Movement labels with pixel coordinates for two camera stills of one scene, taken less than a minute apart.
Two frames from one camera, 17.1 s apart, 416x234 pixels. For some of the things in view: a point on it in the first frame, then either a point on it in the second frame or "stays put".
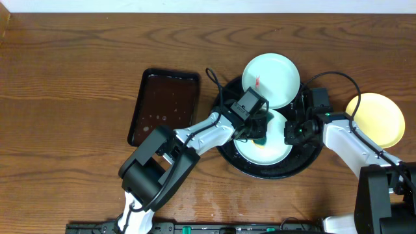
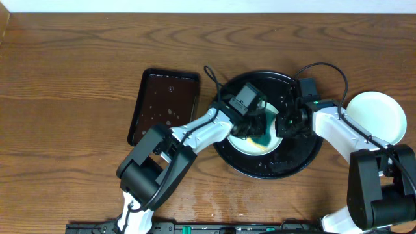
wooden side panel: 4,19 stays put
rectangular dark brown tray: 163,97 stays put
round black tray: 301,156 stays put
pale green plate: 274,76 → 244,145
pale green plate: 275,149 → 379,115
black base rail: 240,227 stays put
